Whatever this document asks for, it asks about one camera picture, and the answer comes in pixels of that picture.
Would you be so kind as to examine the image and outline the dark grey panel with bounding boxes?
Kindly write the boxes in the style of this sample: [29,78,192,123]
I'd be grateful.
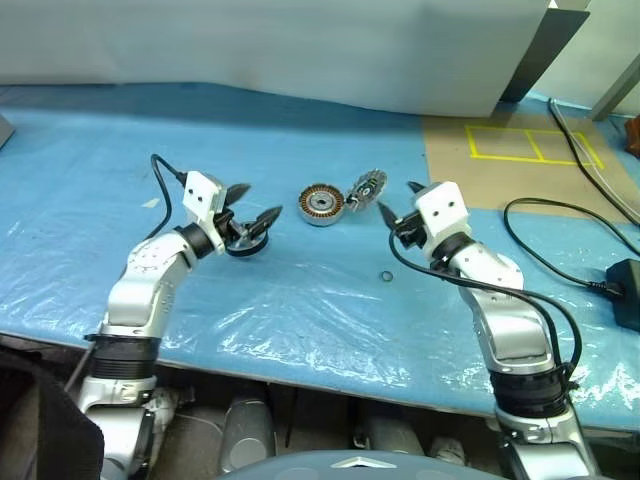
[499,7,591,104]

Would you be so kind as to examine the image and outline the black fabric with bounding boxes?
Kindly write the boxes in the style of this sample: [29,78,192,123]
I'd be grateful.
[0,344,106,480]

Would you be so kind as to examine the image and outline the long black cable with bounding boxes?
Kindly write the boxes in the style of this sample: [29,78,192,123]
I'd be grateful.
[548,97,640,226]

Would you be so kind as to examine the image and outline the grey rounded robot leg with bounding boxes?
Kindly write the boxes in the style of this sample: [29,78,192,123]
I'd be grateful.
[219,397,276,474]
[362,417,426,456]

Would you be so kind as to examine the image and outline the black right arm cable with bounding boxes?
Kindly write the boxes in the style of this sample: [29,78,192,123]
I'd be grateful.
[388,229,584,396]

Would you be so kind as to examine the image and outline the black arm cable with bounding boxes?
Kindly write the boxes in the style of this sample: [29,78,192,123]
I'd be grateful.
[388,229,584,396]
[134,153,190,246]

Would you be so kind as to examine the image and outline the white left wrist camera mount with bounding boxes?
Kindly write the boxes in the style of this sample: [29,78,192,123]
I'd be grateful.
[182,170,226,252]

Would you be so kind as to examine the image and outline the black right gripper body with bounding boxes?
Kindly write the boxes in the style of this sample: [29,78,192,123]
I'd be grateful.
[391,211,426,250]

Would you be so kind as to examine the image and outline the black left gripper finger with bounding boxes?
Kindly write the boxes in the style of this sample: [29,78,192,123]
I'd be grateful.
[225,183,253,205]
[248,204,285,237]

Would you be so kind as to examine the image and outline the grey metal post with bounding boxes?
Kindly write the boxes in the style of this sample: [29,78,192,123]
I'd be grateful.
[592,52,640,121]

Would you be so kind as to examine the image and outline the reddish brown object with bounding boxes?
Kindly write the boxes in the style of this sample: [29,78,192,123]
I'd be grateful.
[624,114,640,154]

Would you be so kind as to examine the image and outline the grey metal block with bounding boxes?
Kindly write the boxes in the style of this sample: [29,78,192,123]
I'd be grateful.
[0,112,17,151]

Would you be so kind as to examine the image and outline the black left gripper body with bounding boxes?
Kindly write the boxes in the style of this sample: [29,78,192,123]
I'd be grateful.
[214,207,252,250]

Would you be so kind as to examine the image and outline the black power adapter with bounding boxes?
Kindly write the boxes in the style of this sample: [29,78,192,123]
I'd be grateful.
[605,258,640,331]

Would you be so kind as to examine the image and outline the grey-blue robot torso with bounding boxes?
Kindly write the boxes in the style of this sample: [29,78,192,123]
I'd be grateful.
[227,449,489,480]

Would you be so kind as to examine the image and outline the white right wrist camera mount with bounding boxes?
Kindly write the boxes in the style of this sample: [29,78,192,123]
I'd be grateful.
[412,181,474,251]

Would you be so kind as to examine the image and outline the round copper-wound motor stator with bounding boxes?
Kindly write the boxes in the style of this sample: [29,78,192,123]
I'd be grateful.
[298,184,346,227]

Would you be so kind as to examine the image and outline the white robot foot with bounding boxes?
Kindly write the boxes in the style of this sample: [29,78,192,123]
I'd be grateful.
[149,387,181,426]
[429,437,469,466]

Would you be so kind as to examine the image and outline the thin white cable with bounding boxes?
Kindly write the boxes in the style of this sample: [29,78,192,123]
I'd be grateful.
[549,99,640,221]

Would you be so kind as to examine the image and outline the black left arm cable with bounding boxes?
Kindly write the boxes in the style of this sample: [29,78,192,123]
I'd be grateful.
[134,153,190,246]

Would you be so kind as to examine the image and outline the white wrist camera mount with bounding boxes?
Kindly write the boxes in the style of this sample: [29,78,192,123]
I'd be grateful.
[412,181,474,251]
[182,170,226,252]

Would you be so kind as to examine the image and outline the black looped power cable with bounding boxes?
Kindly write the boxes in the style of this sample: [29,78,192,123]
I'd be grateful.
[503,198,640,291]

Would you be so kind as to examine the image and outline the large white backdrop board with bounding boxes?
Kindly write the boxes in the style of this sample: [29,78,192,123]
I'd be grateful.
[0,0,551,119]

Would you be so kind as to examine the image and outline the blue plastic table sheet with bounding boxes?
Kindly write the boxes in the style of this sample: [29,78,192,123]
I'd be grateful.
[0,82,640,431]

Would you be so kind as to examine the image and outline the brown cardboard sheet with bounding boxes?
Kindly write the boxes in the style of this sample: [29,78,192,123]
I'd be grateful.
[422,92,640,226]

